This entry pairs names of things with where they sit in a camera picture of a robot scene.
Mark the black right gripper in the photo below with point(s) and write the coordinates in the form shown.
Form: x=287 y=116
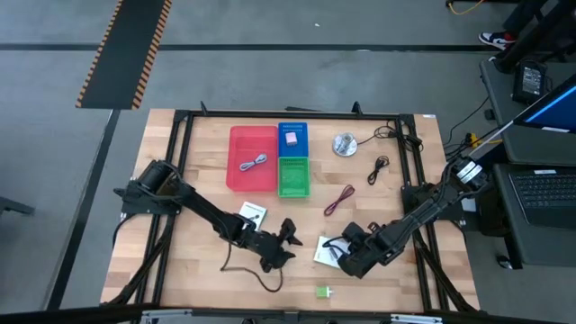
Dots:
x=369 y=249

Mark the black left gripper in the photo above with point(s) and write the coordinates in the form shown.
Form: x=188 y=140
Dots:
x=267 y=249

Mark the white and green product box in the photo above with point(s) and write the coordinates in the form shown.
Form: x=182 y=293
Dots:
x=321 y=258
x=252 y=210

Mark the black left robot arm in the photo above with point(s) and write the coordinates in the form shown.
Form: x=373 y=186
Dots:
x=198 y=204

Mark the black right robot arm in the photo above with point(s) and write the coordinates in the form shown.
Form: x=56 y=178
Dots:
x=432 y=207

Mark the green charger block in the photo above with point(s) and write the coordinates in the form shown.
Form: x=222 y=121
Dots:
x=322 y=292

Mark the green plastic basket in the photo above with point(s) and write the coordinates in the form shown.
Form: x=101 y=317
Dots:
x=293 y=180

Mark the blue plastic basket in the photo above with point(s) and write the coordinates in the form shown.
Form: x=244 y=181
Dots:
x=301 y=150

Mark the small white box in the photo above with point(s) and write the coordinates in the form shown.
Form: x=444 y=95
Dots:
x=291 y=138

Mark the red translucent plastic tray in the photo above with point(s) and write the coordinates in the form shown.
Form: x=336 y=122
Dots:
x=252 y=139

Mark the dark grey laptop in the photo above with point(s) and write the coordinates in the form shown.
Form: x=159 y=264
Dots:
x=544 y=193

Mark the black front beam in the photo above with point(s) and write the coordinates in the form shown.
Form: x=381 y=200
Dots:
x=67 y=312

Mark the black power adapter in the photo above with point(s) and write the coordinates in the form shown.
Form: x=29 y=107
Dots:
x=531 y=82

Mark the black orange-striped floor mat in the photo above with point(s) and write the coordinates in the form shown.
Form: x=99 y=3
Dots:
x=123 y=54

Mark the monitor with blue screen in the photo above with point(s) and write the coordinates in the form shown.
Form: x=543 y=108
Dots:
x=555 y=110

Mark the person's shoe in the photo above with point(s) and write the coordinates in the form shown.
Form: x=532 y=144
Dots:
x=495 y=40

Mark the person's leg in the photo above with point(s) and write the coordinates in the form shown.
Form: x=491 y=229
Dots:
x=522 y=13

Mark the black metal table frame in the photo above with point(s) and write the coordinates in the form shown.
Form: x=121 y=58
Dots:
x=292 y=114

